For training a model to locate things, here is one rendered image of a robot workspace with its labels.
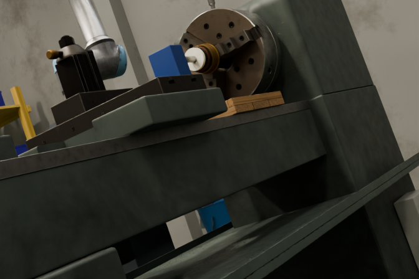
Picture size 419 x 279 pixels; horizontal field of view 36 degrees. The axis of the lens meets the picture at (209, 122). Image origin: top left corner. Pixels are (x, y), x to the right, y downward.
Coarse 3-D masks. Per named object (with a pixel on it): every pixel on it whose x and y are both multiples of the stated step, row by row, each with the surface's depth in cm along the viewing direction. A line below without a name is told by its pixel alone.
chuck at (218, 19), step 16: (208, 16) 202; (224, 16) 199; (240, 16) 197; (256, 16) 203; (192, 32) 206; (208, 32) 203; (224, 32) 200; (256, 48) 195; (272, 48) 199; (240, 64) 198; (256, 64) 195; (272, 64) 199; (240, 80) 199; (256, 80) 196; (240, 96) 199
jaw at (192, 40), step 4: (188, 32) 207; (184, 36) 203; (188, 36) 202; (192, 36) 204; (180, 40) 204; (184, 40) 203; (188, 40) 202; (192, 40) 199; (196, 40) 201; (200, 40) 203; (180, 44) 204; (184, 44) 203; (188, 44) 200; (192, 44) 200; (196, 44) 197; (200, 44) 199; (188, 48) 200
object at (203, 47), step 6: (198, 48) 189; (204, 48) 189; (210, 48) 191; (210, 54) 190; (216, 54) 192; (210, 60) 190; (216, 60) 192; (204, 66) 188; (210, 66) 190; (216, 66) 193; (198, 72) 193; (204, 72) 192; (210, 72) 194
